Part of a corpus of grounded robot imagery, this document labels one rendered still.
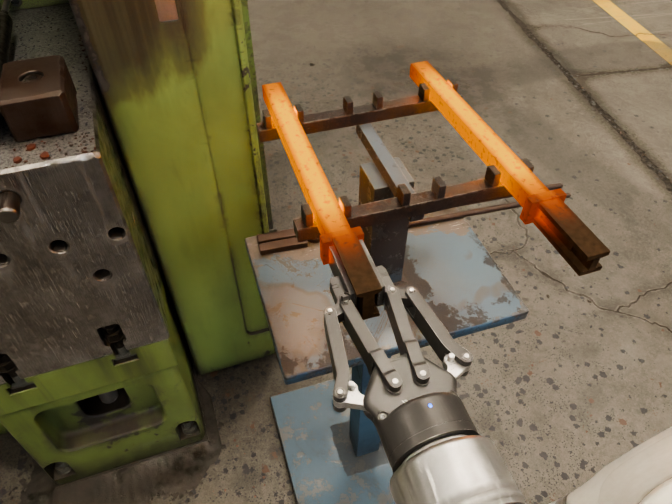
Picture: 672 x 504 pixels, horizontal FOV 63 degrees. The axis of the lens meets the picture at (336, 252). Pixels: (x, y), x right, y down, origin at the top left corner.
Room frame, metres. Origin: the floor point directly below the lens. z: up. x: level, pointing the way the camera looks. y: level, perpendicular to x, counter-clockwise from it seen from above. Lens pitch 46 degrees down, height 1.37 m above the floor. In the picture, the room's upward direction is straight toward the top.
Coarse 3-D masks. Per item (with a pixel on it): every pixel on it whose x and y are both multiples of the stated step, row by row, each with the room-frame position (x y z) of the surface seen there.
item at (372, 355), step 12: (348, 300) 0.33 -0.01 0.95; (348, 312) 0.32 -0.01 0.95; (348, 324) 0.31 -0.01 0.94; (360, 324) 0.30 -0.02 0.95; (360, 336) 0.29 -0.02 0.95; (372, 336) 0.29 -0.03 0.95; (360, 348) 0.28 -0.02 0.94; (372, 348) 0.28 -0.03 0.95; (372, 360) 0.26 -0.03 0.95; (384, 360) 0.26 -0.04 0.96; (384, 372) 0.25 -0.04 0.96; (396, 372) 0.25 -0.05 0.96; (396, 384) 0.24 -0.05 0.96
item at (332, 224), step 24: (264, 96) 0.73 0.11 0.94; (288, 120) 0.64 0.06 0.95; (288, 144) 0.59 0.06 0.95; (312, 168) 0.54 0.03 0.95; (312, 192) 0.49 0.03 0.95; (336, 216) 0.45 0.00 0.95; (336, 240) 0.40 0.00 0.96; (360, 264) 0.37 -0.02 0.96; (360, 288) 0.34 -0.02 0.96; (360, 312) 0.34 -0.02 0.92
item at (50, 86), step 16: (16, 64) 0.74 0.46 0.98; (32, 64) 0.74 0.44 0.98; (48, 64) 0.74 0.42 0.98; (64, 64) 0.76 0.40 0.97; (0, 80) 0.70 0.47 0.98; (16, 80) 0.70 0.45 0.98; (32, 80) 0.70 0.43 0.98; (48, 80) 0.70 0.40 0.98; (64, 80) 0.71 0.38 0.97; (0, 96) 0.66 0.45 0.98; (16, 96) 0.66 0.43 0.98; (32, 96) 0.66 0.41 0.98; (48, 96) 0.66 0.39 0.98; (64, 96) 0.67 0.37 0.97; (16, 112) 0.64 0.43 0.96; (32, 112) 0.65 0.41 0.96; (48, 112) 0.66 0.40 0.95; (64, 112) 0.66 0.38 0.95; (16, 128) 0.64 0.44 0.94; (32, 128) 0.65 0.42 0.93; (48, 128) 0.65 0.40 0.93; (64, 128) 0.66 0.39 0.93
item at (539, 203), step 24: (432, 72) 0.77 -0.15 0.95; (432, 96) 0.73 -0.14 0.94; (456, 96) 0.70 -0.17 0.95; (456, 120) 0.66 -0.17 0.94; (480, 120) 0.64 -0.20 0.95; (480, 144) 0.59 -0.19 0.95; (504, 144) 0.59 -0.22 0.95; (504, 168) 0.54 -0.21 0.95; (528, 168) 0.54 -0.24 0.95; (528, 192) 0.49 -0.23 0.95; (552, 192) 0.48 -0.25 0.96; (528, 216) 0.47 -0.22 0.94; (552, 216) 0.45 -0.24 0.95; (576, 216) 0.45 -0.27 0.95; (552, 240) 0.43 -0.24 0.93; (576, 240) 0.41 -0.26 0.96; (576, 264) 0.40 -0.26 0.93; (600, 264) 0.40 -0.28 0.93
